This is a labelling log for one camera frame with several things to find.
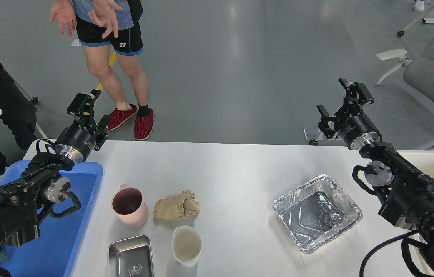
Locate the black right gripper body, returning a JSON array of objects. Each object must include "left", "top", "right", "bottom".
[{"left": 333, "top": 101, "right": 380, "bottom": 150}]

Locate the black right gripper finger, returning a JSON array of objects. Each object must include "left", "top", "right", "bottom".
[
  {"left": 338, "top": 78, "right": 374, "bottom": 105},
  {"left": 316, "top": 105, "right": 340, "bottom": 140}
]

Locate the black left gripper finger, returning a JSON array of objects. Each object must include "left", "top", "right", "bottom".
[
  {"left": 98, "top": 115, "right": 111, "bottom": 134},
  {"left": 67, "top": 90, "right": 101, "bottom": 116}
]

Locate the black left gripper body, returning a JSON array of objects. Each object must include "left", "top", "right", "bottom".
[{"left": 55, "top": 115, "right": 108, "bottom": 162}]

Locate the pink ribbed mug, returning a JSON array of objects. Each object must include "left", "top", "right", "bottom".
[{"left": 111, "top": 184, "right": 150, "bottom": 228}]

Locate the aluminium foil tray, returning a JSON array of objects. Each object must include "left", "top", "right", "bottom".
[{"left": 272, "top": 174, "right": 363, "bottom": 254}]

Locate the stainless steel tray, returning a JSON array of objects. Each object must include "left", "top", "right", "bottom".
[{"left": 108, "top": 235, "right": 154, "bottom": 277}]

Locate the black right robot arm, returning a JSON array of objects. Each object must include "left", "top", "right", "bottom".
[{"left": 317, "top": 78, "right": 434, "bottom": 277}]

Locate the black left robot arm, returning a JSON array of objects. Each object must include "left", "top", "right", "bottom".
[{"left": 0, "top": 89, "right": 111, "bottom": 277}]

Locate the grey office chair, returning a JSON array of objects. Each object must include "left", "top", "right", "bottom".
[{"left": 304, "top": 37, "right": 434, "bottom": 150}]

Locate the standing person in shorts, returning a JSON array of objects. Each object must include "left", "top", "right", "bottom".
[{"left": 49, "top": 0, "right": 155, "bottom": 140}]

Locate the crumpled brown paper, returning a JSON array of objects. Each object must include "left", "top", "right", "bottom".
[{"left": 154, "top": 190, "right": 201, "bottom": 220}]

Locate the blue plastic bin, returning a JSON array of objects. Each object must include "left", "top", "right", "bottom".
[{"left": 0, "top": 162, "right": 104, "bottom": 277}]

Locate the white paper cup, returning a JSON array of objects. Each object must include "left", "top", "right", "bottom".
[{"left": 171, "top": 225, "right": 203, "bottom": 267}]

